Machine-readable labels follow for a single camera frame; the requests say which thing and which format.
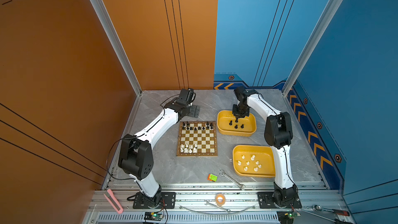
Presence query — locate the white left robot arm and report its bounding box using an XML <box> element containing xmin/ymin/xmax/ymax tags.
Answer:
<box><xmin>118</xmin><ymin>91</ymin><xmax>196</xmax><ymax>202</ymax></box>

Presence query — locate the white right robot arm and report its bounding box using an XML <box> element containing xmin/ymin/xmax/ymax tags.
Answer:
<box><xmin>232</xmin><ymin>86</ymin><xmax>296</xmax><ymax>190</ymax></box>

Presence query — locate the wooden chess board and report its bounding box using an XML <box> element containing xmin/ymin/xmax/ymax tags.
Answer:
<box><xmin>176</xmin><ymin>121</ymin><xmax>218</xmax><ymax>157</ymax></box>

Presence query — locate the green circuit board left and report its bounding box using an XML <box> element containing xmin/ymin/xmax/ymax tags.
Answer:
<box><xmin>144</xmin><ymin>212</ymin><xmax>164</xmax><ymax>223</ymax></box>

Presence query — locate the green circuit board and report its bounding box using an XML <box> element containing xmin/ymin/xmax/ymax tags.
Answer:
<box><xmin>277</xmin><ymin>212</ymin><xmax>301</xmax><ymax>224</ymax></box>
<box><xmin>144</xmin><ymin>212</ymin><xmax>164</xmax><ymax>223</ymax></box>

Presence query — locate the green circuit board right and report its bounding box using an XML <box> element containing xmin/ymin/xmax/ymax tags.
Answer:
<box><xmin>277</xmin><ymin>212</ymin><xmax>301</xmax><ymax>224</ymax></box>

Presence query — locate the yellow tray far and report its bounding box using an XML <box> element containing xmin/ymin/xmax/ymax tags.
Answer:
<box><xmin>217</xmin><ymin>110</ymin><xmax>257</xmax><ymax>137</ymax></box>

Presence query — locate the yellow tray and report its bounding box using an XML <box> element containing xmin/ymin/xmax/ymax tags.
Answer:
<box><xmin>233</xmin><ymin>145</ymin><xmax>276</xmax><ymax>178</ymax></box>
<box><xmin>217</xmin><ymin>110</ymin><xmax>257</xmax><ymax>137</ymax></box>

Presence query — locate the yellow tray near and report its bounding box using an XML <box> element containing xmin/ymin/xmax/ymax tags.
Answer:
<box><xmin>233</xmin><ymin>145</ymin><xmax>276</xmax><ymax>178</ymax></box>

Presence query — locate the green orange small cube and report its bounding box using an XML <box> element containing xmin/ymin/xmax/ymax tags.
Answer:
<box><xmin>207</xmin><ymin>174</ymin><xmax>218</xmax><ymax>182</ymax></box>

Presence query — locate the silver wrench on table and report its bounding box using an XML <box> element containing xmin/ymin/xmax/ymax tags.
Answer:
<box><xmin>219</xmin><ymin>170</ymin><xmax>246</xmax><ymax>190</ymax></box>

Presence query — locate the tape roll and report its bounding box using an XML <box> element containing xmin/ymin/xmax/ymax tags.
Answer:
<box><xmin>215</xmin><ymin>194</ymin><xmax>226</xmax><ymax>206</ymax></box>

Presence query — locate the pink utility knife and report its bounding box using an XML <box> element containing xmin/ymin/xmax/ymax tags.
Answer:
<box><xmin>104</xmin><ymin>189</ymin><xmax>123</xmax><ymax>214</ymax></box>

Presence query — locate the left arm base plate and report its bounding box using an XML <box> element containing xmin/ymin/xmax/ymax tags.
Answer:
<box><xmin>133</xmin><ymin>191</ymin><xmax>176</xmax><ymax>209</ymax></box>

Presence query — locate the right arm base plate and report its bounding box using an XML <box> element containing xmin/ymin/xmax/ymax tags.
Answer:
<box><xmin>257</xmin><ymin>191</ymin><xmax>302</xmax><ymax>209</ymax></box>

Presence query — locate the silver wrench on rail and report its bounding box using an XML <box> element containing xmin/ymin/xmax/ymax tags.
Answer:
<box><xmin>205</xmin><ymin>201</ymin><xmax>231</xmax><ymax>213</ymax></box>

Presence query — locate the red handled ratchet tool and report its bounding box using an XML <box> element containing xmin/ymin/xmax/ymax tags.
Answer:
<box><xmin>313</xmin><ymin>205</ymin><xmax>350</xmax><ymax>216</ymax></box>

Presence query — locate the aluminium corner post left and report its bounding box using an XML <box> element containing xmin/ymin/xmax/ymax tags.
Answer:
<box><xmin>89</xmin><ymin>0</ymin><xmax>142</xmax><ymax>96</ymax></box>

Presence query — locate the aluminium corner post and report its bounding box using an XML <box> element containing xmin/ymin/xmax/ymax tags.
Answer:
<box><xmin>89</xmin><ymin>0</ymin><xmax>142</xmax><ymax>96</ymax></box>
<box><xmin>282</xmin><ymin>0</ymin><xmax>343</xmax><ymax>96</ymax></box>

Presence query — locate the aluminium corner post right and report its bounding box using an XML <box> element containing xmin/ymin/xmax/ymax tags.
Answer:
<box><xmin>282</xmin><ymin>0</ymin><xmax>343</xmax><ymax>96</ymax></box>

